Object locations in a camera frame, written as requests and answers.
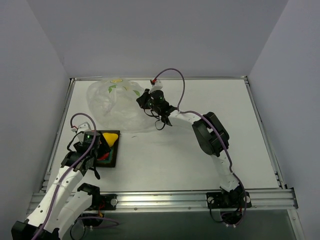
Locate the red fake apple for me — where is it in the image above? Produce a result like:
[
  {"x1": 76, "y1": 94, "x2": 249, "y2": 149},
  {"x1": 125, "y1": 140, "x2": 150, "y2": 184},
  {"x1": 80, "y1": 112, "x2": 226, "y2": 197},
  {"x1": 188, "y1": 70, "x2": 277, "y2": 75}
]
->
[{"x1": 98, "y1": 152, "x2": 110, "y2": 161}]

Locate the yellow fake pear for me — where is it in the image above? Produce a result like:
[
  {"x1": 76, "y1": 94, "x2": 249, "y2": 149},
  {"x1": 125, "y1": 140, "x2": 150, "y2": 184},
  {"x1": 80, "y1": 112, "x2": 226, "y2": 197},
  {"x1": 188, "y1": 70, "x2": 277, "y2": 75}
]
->
[{"x1": 102, "y1": 132, "x2": 119, "y2": 148}]

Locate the translucent white plastic bag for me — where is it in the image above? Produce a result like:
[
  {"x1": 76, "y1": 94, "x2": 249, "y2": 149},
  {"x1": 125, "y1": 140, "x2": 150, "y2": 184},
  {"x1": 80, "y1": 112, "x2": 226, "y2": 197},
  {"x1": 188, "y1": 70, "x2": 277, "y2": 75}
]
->
[{"x1": 86, "y1": 77, "x2": 155, "y2": 133}]

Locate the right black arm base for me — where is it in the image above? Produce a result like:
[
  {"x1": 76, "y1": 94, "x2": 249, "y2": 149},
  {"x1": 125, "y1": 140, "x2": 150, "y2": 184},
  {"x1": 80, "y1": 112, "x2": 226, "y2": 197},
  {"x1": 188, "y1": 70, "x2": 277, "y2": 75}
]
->
[{"x1": 206, "y1": 191, "x2": 252, "y2": 228}]

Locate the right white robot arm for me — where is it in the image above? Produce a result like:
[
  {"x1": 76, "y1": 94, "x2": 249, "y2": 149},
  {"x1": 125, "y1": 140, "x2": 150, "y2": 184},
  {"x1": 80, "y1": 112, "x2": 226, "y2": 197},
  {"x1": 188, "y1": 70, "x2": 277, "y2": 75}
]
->
[{"x1": 136, "y1": 88, "x2": 244, "y2": 207}]

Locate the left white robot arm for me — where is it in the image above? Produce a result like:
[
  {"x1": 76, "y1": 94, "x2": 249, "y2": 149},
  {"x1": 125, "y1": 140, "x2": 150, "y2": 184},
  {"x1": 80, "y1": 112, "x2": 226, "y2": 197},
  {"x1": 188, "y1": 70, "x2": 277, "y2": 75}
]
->
[{"x1": 11, "y1": 130, "x2": 111, "y2": 240}]

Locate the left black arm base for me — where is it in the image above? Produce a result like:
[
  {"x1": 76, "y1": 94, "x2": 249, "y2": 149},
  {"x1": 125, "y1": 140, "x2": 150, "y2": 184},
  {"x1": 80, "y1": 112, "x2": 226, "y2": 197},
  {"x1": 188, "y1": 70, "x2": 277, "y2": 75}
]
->
[{"x1": 79, "y1": 194, "x2": 120, "y2": 229}]

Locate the square teal ceramic plate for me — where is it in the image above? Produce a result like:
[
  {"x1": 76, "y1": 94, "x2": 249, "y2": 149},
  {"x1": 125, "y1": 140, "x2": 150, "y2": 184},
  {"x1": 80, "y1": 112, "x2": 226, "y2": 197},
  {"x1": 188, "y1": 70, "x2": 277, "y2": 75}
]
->
[{"x1": 96, "y1": 130, "x2": 121, "y2": 168}]

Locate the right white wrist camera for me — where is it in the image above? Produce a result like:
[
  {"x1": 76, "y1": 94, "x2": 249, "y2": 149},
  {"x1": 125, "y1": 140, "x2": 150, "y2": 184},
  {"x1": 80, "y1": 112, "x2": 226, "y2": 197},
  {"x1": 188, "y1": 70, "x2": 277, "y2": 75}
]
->
[{"x1": 149, "y1": 78, "x2": 163, "y2": 94}]

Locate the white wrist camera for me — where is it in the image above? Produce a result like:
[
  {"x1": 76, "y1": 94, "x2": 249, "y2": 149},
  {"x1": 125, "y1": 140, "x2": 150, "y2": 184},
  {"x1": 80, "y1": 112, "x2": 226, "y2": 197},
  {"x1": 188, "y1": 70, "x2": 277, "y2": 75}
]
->
[
  {"x1": 149, "y1": 78, "x2": 163, "y2": 94},
  {"x1": 71, "y1": 122, "x2": 92, "y2": 135}
]

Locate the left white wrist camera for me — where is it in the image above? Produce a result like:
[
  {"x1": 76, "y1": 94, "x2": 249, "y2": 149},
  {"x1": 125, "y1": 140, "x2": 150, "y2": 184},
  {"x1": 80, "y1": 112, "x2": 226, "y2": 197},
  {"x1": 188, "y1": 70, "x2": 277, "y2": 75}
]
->
[{"x1": 71, "y1": 122, "x2": 92, "y2": 135}]

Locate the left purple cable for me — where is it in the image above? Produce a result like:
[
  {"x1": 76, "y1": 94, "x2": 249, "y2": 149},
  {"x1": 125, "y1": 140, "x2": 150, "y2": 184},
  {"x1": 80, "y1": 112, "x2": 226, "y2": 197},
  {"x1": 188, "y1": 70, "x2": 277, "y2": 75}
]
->
[{"x1": 31, "y1": 112, "x2": 120, "y2": 240}]

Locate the purple cable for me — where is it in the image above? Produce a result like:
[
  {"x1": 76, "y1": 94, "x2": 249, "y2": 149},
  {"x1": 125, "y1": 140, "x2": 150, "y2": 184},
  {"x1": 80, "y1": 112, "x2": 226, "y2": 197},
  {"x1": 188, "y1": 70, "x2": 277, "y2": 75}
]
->
[
  {"x1": 31, "y1": 112, "x2": 120, "y2": 240},
  {"x1": 151, "y1": 67, "x2": 248, "y2": 226}
]

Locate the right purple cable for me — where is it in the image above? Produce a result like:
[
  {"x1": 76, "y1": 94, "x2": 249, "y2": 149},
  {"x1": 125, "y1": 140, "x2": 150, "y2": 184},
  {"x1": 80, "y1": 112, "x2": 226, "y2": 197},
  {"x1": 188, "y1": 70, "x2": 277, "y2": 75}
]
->
[{"x1": 151, "y1": 67, "x2": 248, "y2": 226}]

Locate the aluminium front rail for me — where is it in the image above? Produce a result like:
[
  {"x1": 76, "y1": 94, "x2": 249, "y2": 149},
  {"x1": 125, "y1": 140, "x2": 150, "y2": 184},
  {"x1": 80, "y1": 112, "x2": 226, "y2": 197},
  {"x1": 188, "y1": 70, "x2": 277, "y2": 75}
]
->
[{"x1": 27, "y1": 188, "x2": 299, "y2": 213}]

